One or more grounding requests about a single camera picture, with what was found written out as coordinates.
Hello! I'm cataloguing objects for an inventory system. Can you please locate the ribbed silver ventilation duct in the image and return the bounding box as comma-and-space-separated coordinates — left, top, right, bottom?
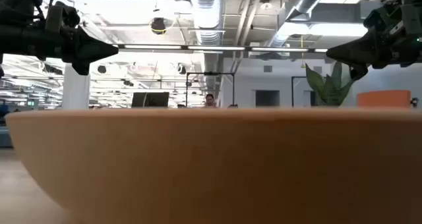
188, 0, 229, 98

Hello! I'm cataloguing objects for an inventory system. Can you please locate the orange plate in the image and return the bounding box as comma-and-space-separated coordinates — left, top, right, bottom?
5, 107, 422, 224

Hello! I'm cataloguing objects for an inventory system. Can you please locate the narrow black metal frame stand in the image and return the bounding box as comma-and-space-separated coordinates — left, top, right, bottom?
291, 75, 309, 108

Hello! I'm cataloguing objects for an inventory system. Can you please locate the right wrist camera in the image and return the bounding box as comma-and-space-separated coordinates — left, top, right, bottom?
363, 3, 402, 30

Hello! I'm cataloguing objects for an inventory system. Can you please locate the long linear light fixture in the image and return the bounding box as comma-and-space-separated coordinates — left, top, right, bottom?
111, 44, 330, 54

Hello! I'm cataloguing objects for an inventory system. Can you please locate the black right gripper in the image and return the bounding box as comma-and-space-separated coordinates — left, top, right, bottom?
326, 18, 422, 80

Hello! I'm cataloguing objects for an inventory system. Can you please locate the smooth silver ventilation duct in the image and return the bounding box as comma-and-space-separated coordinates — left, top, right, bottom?
263, 0, 334, 50

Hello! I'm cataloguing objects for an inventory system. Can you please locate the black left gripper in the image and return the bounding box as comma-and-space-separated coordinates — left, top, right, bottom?
19, 25, 119, 76

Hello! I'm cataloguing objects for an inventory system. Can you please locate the white pillar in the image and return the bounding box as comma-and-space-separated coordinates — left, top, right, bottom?
61, 63, 91, 111

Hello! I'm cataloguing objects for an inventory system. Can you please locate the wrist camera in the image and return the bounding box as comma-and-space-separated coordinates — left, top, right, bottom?
45, 1, 81, 33
363, 3, 402, 30

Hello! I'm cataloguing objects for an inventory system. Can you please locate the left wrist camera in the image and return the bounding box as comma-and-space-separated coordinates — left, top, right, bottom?
45, 1, 81, 33

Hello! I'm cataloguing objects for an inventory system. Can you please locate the person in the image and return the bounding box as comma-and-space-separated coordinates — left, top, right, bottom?
204, 93, 218, 109

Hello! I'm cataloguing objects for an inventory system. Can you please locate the black ceiling spotlight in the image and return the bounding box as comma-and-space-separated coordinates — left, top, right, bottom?
150, 16, 167, 36

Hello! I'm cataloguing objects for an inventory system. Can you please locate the wide black metal frame stand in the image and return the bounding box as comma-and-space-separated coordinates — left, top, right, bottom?
186, 71, 235, 108

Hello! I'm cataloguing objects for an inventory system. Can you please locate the dark rectangular wall opening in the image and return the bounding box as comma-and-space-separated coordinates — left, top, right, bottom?
255, 89, 281, 107

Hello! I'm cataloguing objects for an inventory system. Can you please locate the green snake plant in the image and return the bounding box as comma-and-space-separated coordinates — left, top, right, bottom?
305, 61, 356, 107

